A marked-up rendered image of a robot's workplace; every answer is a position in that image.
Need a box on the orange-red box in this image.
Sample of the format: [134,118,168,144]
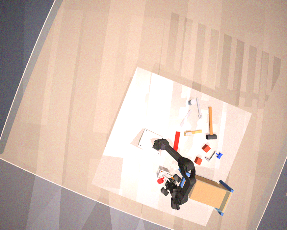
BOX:
[202,144,211,153]
[194,157,202,165]

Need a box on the black mallet with wooden handle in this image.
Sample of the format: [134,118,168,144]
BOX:
[206,107,217,140]

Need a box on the grey crank handle with blue knob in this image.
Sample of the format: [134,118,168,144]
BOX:
[205,151,223,162]

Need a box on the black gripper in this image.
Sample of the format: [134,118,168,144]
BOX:
[161,174,181,196]

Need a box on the dark grey cylinder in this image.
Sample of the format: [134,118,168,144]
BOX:
[188,99,196,105]

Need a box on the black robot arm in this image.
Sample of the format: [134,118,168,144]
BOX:
[152,139,196,210]

